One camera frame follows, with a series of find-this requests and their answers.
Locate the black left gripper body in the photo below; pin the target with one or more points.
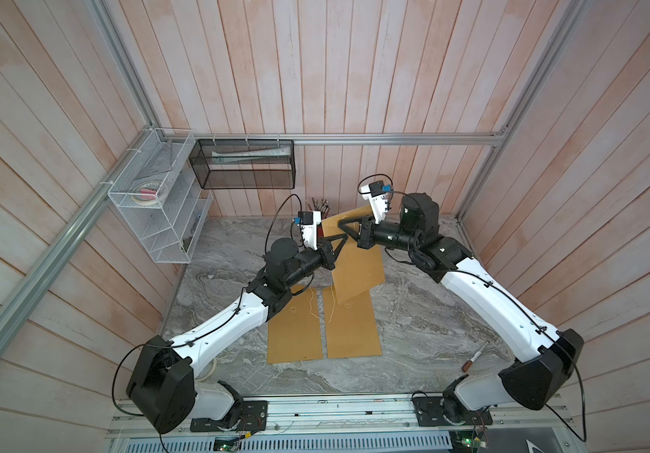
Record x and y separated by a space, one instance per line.
327 253

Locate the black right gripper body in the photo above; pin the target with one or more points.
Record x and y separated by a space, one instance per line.
365 232

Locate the brown kraft file bag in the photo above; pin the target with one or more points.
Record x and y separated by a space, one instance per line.
356 270
351 328
294 335

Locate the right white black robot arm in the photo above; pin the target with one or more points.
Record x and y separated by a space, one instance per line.
545 357

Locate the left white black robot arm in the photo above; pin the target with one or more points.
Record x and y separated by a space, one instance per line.
162 385

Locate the bundle of pens and pencils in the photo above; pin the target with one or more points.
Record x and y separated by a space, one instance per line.
319 204

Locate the clear tape roll on table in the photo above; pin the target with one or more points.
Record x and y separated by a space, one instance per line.
207 374

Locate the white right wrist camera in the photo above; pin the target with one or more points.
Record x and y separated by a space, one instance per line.
377 195

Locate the black mesh wall basket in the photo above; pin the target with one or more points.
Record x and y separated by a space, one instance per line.
244 164

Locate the white wire mesh shelf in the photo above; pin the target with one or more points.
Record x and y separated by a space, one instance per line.
168 231

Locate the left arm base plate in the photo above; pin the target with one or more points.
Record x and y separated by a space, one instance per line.
247 416

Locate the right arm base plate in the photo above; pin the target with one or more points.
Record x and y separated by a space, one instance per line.
436 411

